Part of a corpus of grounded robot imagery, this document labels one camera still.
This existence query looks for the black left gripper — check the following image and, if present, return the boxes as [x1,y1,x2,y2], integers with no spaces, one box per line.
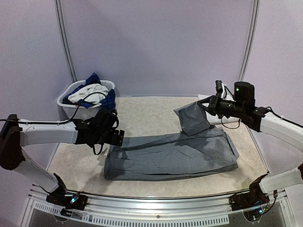
[94,129,125,146]

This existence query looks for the white and green raglan shirt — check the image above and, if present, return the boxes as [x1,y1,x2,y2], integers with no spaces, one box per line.
[197,94,237,124]

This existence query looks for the grey garment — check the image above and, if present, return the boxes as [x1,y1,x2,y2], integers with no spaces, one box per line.
[104,102,239,181]

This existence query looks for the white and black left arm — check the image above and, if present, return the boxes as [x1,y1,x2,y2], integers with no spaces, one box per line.
[0,109,125,205]

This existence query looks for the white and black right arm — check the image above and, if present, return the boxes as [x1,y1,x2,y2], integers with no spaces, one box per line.
[197,80,303,206]

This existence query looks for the white plastic laundry basket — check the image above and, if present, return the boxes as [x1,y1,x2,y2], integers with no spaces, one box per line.
[57,80,115,120]

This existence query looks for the blue plaid garment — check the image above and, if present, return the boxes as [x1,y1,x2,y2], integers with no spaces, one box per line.
[63,73,116,111]

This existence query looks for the white garment in basket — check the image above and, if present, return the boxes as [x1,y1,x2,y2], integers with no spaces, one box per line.
[67,84,109,105]

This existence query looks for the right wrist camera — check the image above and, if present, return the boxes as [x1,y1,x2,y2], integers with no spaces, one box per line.
[215,80,227,99]

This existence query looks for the aluminium front rail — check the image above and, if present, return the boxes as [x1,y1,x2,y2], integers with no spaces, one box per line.
[21,185,296,227]

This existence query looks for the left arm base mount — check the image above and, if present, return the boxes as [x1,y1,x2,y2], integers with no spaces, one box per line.
[46,192,88,218]

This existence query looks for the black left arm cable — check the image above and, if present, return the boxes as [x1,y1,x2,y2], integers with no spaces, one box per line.
[0,92,120,156]

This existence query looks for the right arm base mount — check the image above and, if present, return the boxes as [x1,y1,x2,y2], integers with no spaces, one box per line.
[229,190,271,222]

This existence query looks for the right aluminium corner post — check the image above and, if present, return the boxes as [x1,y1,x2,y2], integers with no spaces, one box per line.
[238,0,260,81]

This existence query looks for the aluminium corner post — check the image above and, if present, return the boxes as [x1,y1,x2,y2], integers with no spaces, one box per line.
[54,0,77,83]
[238,0,260,81]

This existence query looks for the left aluminium corner post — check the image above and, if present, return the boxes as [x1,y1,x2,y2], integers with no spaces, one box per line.
[54,0,77,83]

